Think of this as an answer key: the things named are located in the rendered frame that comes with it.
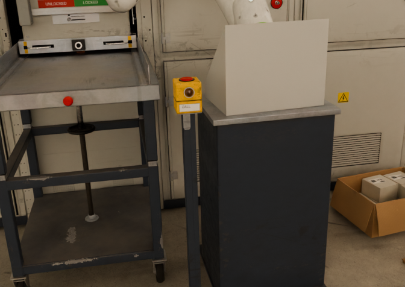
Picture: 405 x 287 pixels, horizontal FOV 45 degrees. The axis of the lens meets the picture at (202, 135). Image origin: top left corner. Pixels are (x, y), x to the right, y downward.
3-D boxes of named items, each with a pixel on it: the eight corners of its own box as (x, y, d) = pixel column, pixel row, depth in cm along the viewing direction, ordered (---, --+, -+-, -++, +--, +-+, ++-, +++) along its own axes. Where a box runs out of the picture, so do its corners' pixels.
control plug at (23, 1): (31, 25, 212) (25, -16, 206) (19, 26, 211) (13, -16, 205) (34, 23, 219) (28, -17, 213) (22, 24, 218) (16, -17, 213)
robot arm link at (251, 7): (275, 49, 186) (263, 8, 193) (277, 25, 171) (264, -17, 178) (241, 56, 186) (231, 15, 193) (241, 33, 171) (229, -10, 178)
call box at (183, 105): (202, 113, 150) (201, 81, 147) (176, 115, 149) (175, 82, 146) (197, 106, 158) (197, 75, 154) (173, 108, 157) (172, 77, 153)
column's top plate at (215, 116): (300, 89, 202) (300, 85, 201) (341, 114, 169) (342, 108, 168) (192, 98, 194) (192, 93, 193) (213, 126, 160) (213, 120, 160)
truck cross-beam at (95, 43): (137, 47, 233) (135, 35, 231) (19, 54, 224) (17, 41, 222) (136, 46, 238) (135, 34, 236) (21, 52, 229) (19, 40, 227)
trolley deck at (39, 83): (160, 99, 170) (159, 83, 168) (-27, 113, 161) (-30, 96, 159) (146, 63, 233) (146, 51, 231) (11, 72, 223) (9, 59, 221)
